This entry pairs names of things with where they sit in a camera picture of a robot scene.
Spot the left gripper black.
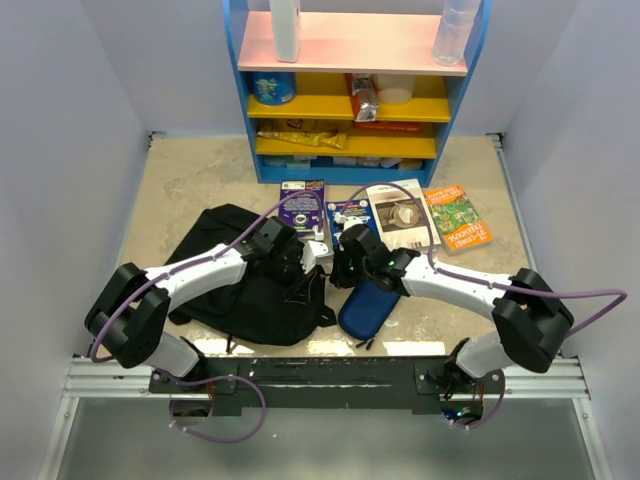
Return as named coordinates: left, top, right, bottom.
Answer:
left=265, top=252, right=317, bottom=306

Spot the purple book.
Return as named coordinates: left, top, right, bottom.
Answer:
left=278, top=179, right=333, bottom=265

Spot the blue comic book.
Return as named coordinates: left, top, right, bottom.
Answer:
left=325, top=199, right=379, bottom=248

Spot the black backpack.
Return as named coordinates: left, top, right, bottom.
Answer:
left=167, top=204, right=337, bottom=346

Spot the orange treehouse book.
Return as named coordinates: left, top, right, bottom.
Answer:
left=424, top=184, right=493, bottom=255

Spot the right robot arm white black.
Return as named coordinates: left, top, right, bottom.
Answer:
left=330, top=225, right=574, bottom=393

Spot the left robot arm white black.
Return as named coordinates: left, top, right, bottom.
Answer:
left=85, top=218, right=325, bottom=392

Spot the yellow chips bag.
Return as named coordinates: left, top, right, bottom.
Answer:
left=257, top=118, right=348, bottom=149

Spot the silver orange snack bag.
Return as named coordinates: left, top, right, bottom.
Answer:
left=350, top=73, right=379, bottom=123

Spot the blue zip pencil case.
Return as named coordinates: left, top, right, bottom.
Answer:
left=337, top=281, right=401, bottom=349

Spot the white coffee cover book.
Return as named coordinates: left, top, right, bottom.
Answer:
left=366, top=179, right=441, bottom=252

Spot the orange flat box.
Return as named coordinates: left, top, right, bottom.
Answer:
left=352, top=121, right=422, bottom=133

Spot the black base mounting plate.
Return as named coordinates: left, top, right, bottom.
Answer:
left=149, top=356, right=505, bottom=418

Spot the blue shelf unit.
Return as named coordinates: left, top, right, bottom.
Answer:
left=223, top=1, right=491, bottom=186

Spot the blue round tin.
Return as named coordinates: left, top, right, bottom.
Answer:
left=251, top=72, right=297, bottom=106

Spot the white plastic tub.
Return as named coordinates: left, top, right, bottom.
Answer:
left=373, top=74, right=416, bottom=105

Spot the white carton on shelf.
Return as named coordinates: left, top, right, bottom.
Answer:
left=269, top=0, right=301, bottom=63

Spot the clear plastic bottle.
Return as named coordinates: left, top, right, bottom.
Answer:
left=432, top=0, right=481, bottom=66

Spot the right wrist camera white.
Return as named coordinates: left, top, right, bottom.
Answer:
left=329, top=212, right=371, bottom=243

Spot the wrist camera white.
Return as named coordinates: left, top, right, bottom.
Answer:
left=329, top=212, right=371, bottom=243
left=301, top=228, right=333, bottom=274

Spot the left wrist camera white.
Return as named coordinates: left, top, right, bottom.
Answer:
left=301, top=228, right=333, bottom=274

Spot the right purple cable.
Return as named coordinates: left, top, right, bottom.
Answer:
left=335, top=181, right=628, bottom=431

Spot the aluminium rail frame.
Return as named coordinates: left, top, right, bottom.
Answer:
left=37, top=130, right=613, bottom=480

